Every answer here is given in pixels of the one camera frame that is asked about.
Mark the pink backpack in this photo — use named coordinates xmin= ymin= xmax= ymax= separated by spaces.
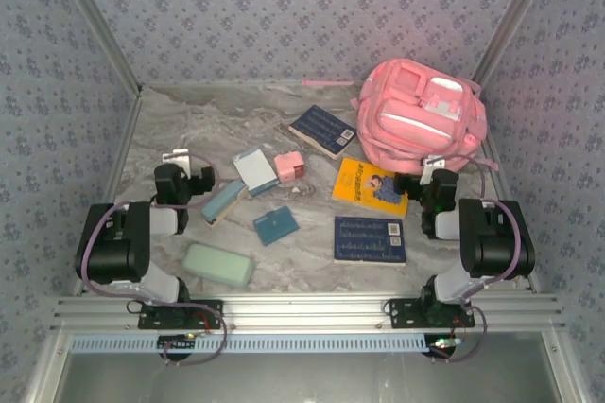
xmin=301 ymin=58 xmax=500 ymax=176

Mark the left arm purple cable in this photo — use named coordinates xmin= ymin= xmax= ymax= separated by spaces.
xmin=78 ymin=153 xmax=230 ymax=367

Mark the teal wallet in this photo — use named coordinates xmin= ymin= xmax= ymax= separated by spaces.
xmin=252 ymin=206 xmax=300 ymax=247

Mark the navy blue book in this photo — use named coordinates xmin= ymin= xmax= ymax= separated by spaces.
xmin=333 ymin=215 xmax=407 ymax=266
xmin=287 ymin=104 xmax=358 ymax=161

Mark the white and teal box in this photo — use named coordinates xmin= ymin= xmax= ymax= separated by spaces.
xmin=231 ymin=146 xmax=280 ymax=199

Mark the grey metal lower shelf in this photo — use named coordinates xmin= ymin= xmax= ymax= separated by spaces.
xmin=26 ymin=330 xmax=590 ymax=403

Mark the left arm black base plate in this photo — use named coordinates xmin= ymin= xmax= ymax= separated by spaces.
xmin=137 ymin=299 xmax=224 ymax=330

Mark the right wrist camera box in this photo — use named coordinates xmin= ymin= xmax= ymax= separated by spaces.
xmin=423 ymin=155 xmax=448 ymax=182

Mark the small pink pencil sharpener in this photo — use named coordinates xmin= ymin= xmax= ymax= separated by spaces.
xmin=273 ymin=150 xmax=306 ymax=185

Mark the mint green pencil case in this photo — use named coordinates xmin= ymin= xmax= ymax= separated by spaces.
xmin=181 ymin=242 xmax=256 ymax=289

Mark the black controller board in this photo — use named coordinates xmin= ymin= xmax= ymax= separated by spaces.
xmin=427 ymin=335 xmax=463 ymax=358
xmin=157 ymin=334 xmax=198 ymax=353

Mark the grey-blue slotted cable duct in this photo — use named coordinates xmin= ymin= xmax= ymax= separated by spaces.
xmin=69 ymin=332 xmax=432 ymax=355

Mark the aluminium corner post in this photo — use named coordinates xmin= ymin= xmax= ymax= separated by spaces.
xmin=46 ymin=0 xmax=145 ymax=95
xmin=466 ymin=0 xmax=563 ymax=92

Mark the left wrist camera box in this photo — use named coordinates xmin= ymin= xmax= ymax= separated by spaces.
xmin=162 ymin=148 xmax=191 ymax=168

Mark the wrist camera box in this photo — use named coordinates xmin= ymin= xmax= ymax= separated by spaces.
xmin=423 ymin=155 xmax=448 ymax=182
xmin=162 ymin=148 xmax=191 ymax=168

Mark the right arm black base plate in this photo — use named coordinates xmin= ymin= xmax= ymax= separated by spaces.
xmin=388 ymin=298 xmax=476 ymax=330

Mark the yellow cartoon book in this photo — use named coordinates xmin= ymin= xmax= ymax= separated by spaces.
xmin=330 ymin=157 xmax=410 ymax=219

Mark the aluminium front rail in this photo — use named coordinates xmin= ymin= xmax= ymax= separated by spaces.
xmin=49 ymin=292 xmax=567 ymax=332

